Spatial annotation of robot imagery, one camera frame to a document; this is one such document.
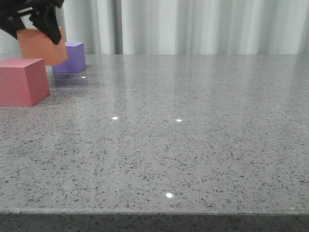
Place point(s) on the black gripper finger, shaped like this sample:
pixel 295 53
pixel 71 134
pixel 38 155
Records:
pixel 43 17
pixel 11 24

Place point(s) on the purple foam cube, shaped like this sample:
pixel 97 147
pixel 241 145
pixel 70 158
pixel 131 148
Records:
pixel 76 59

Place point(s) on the orange foam cube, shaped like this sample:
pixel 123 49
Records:
pixel 35 44

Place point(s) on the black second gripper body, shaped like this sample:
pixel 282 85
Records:
pixel 11 7

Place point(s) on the pale green curtain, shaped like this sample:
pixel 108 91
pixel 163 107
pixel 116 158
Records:
pixel 191 27

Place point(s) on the red foam cube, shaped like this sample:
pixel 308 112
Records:
pixel 23 81

